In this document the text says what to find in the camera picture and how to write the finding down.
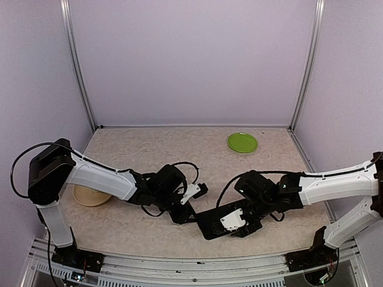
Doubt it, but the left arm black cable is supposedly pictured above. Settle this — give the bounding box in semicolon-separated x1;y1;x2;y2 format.
9;142;72;200

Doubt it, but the black tool pouch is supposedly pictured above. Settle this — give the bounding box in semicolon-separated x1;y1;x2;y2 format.
196;199;259;240

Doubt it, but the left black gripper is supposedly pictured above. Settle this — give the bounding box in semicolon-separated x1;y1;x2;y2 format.
154;189;199;224

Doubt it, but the aluminium frame post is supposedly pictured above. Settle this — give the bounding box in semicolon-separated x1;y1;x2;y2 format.
60;0;98;132
289;0;326;133

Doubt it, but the green plate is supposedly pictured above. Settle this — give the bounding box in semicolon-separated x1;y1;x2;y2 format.
227;132;258;153

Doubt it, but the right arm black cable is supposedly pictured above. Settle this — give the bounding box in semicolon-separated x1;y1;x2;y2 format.
260;160;378;179

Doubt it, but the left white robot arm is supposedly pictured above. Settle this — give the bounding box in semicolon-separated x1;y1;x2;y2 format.
28;138;203;266

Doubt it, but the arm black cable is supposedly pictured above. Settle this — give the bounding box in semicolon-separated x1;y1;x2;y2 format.
9;142;72;200
260;160;378;179

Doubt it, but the left aluminium frame post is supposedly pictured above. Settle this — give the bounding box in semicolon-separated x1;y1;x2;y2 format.
60;0;98;132

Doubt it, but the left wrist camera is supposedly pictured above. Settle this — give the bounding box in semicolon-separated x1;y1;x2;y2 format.
180;183;208;205

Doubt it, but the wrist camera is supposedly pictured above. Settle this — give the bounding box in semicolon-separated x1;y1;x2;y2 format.
180;183;208;205
220;209;247;231

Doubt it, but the right aluminium frame post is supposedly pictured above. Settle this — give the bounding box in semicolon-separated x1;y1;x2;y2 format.
289;0;326;133

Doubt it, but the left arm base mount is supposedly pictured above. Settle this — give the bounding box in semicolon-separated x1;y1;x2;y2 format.
52;242;105;273

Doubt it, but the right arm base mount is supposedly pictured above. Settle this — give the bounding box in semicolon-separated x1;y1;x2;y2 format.
285;248;339;272

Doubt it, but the beige plate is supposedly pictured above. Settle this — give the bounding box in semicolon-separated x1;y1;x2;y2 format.
72;185;112;207

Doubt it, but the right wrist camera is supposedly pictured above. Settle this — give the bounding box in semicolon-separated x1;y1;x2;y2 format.
220;209;247;231

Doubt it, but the front aluminium rail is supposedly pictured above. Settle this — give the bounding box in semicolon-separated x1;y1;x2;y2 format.
17;238;371;286

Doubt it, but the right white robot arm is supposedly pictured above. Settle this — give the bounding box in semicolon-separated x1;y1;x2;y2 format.
227;152;382;265

